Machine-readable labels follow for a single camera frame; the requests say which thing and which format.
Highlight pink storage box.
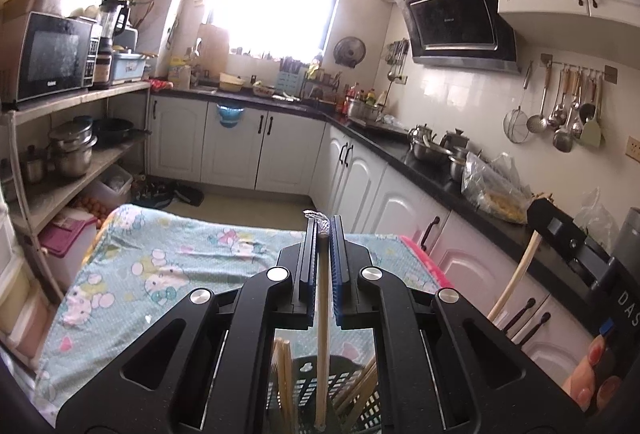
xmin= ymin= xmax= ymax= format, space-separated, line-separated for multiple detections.
xmin=39 ymin=209 xmax=98 ymax=292

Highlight knife block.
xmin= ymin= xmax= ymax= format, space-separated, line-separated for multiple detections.
xmin=277 ymin=56 xmax=303 ymax=95

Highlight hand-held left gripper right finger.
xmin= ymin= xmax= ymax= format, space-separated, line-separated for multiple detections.
xmin=330 ymin=214 xmax=586 ymax=434

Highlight wire mesh strainer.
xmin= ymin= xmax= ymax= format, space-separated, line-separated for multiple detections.
xmin=502 ymin=61 xmax=533 ymax=145

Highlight small wall fan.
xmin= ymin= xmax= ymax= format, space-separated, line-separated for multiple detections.
xmin=333 ymin=35 xmax=366 ymax=68

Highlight grey container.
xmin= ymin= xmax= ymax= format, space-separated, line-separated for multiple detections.
xmin=619 ymin=206 xmax=640 ymax=265

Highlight dark steel kettle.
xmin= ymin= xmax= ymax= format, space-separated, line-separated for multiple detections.
xmin=440 ymin=128 xmax=471 ymax=151

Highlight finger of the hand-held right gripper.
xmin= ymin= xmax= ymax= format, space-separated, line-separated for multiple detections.
xmin=526 ymin=199 xmax=608 ymax=285

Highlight cartoon cat printed tablecloth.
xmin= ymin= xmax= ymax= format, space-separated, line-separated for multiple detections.
xmin=32 ymin=204 xmax=441 ymax=434

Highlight row of hanging metal ladles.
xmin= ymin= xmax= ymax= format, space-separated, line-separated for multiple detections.
xmin=526 ymin=54 xmax=618 ymax=154

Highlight black microwave oven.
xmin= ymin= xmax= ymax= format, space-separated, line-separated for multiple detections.
xmin=12 ymin=10 xmax=98 ymax=102

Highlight wooden cutting board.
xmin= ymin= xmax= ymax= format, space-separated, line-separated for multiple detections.
xmin=197 ymin=23 xmax=231 ymax=82

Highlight black frying pan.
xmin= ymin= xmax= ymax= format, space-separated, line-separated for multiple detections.
xmin=92 ymin=117 xmax=152 ymax=148

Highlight stacked steel pots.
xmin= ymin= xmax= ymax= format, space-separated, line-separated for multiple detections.
xmin=48 ymin=115 xmax=98 ymax=178

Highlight clear storage box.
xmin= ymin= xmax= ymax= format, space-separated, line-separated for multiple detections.
xmin=92 ymin=164 xmax=135 ymax=207

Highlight steel pot with lid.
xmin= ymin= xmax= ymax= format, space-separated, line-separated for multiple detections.
xmin=449 ymin=149 xmax=483 ymax=182

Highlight green plastic spatula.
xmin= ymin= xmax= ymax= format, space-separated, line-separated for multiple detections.
xmin=580 ymin=74 xmax=606 ymax=149

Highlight clear plastic bag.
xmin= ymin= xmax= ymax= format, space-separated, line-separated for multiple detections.
xmin=572 ymin=186 xmax=621 ymax=255

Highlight large steel stockpot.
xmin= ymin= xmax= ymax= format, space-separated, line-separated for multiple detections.
xmin=347 ymin=98 xmax=381 ymax=121

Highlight small steel pot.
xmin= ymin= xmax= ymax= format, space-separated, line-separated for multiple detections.
xmin=22 ymin=145 xmax=48 ymax=184

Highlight black range hood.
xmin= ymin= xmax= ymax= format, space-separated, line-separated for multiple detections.
xmin=390 ymin=0 xmax=523 ymax=75

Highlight sauce bottles group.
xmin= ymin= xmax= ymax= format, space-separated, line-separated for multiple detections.
xmin=342 ymin=83 xmax=377 ymax=105

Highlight light blue plastic basin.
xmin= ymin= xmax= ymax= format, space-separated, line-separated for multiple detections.
xmin=110 ymin=50 xmax=148 ymax=82

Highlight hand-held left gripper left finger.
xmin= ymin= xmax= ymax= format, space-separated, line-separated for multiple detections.
xmin=56 ymin=216 xmax=318 ymax=434

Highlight person's right hand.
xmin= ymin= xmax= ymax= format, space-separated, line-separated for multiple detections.
xmin=562 ymin=334 xmax=623 ymax=412

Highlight hanging utensils beside hood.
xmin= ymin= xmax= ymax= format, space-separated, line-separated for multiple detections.
xmin=385 ymin=39 xmax=410 ymax=82

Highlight crumpled plastic bag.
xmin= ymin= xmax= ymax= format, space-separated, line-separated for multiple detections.
xmin=461 ymin=153 xmax=533 ymax=225

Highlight black blender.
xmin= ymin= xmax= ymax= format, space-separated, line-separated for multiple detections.
xmin=92 ymin=0 xmax=132 ymax=87

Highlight dark bag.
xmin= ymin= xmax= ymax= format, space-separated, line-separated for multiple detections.
xmin=132 ymin=181 xmax=205 ymax=210

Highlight plastic drawer unit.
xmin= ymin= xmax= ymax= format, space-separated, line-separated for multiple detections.
xmin=0 ymin=199 xmax=58 ymax=365

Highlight green plastic utensil basket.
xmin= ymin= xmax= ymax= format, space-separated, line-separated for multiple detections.
xmin=267 ymin=353 xmax=385 ymax=434

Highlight blue plastic bowl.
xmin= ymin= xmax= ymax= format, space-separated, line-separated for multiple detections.
xmin=216 ymin=103 xmax=246 ymax=129

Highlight kitchen shelf rack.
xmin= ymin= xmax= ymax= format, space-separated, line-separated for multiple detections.
xmin=0 ymin=79 xmax=153 ymax=235

